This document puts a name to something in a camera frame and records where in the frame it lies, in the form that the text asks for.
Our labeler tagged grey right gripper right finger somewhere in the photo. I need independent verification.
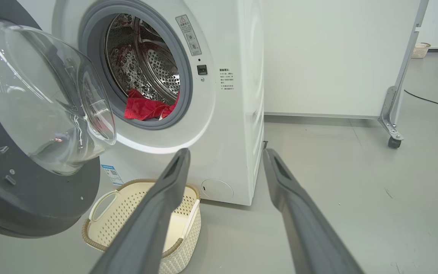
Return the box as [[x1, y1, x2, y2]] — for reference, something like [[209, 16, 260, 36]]
[[262, 148, 364, 274]]

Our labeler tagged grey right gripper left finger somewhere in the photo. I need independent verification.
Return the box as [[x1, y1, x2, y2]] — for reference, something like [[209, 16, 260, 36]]
[[91, 148, 191, 274]]

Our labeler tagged red jersey with white stripes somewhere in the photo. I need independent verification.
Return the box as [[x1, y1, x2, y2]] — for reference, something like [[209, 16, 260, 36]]
[[124, 89, 180, 121]]

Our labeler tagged cream perforated laundry basket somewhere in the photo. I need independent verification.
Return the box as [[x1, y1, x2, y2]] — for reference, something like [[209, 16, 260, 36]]
[[81, 179, 202, 274]]

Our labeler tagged white front-load washing machine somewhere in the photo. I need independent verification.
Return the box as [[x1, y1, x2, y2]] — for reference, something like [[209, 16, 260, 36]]
[[16, 0, 265, 206]]

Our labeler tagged small cream storage basket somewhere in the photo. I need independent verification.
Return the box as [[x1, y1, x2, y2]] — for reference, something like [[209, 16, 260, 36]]
[[411, 43, 431, 59]]

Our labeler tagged metal partition caster leg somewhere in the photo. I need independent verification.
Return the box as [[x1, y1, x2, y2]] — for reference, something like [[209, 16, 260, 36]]
[[378, 86, 405, 149]]

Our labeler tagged white mobile partition panel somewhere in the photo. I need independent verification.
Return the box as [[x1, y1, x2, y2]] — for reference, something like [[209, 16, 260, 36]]
[[263, 0, 429, 119]]

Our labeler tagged black floor cable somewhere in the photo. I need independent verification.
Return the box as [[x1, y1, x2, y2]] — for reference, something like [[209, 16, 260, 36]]
[[404, 89, 438, 115]]

